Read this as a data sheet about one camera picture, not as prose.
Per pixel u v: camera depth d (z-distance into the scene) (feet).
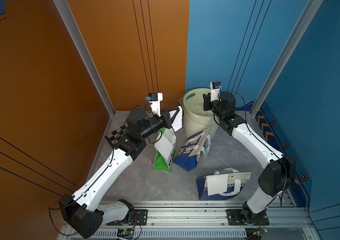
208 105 2.33
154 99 1.80
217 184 2.11
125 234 2.36
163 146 2.54
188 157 2.42
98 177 1.39
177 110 2.03
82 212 1.21
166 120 1.79
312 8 2.28
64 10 2.29
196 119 2.67
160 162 2.84
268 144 1.65
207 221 2.39
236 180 2.07
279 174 1.45
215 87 2.15
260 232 2.28
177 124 2.04
